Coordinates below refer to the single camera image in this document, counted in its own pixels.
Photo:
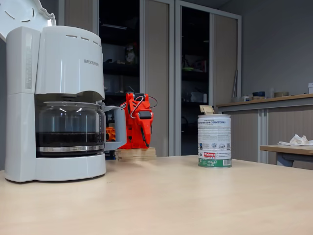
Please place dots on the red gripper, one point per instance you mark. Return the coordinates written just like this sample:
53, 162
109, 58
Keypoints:
145, 125

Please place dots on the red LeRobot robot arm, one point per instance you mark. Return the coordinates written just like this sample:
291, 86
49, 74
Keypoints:
133, 137

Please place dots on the white green coffee tin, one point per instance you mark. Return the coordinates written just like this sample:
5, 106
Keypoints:
214, 139

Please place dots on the white drip coffee maker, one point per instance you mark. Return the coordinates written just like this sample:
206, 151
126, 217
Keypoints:
22, 122

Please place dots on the wooden base block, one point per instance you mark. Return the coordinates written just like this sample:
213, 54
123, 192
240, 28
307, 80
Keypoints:
137, 154

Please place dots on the orange printed clamp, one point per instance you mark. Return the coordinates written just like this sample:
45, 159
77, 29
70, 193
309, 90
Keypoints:
111, 134

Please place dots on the green plate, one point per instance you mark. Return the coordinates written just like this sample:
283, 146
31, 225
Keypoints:
187, 69

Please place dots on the colourful shelf box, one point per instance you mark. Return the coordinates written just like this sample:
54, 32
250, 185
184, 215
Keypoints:
130, 55

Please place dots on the grey sliding-door cabinet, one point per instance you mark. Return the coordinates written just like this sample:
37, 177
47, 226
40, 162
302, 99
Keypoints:
156, 14
225, 61

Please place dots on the low cabinet wooden top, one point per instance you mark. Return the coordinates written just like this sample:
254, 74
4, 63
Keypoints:
286, 122

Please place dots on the wooden side table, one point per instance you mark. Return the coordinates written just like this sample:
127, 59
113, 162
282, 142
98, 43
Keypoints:
288, 149

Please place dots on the crumpled white tissue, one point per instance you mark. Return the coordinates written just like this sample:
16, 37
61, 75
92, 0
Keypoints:
297, 140

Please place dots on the white box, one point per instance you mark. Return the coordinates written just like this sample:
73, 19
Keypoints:
310, 88

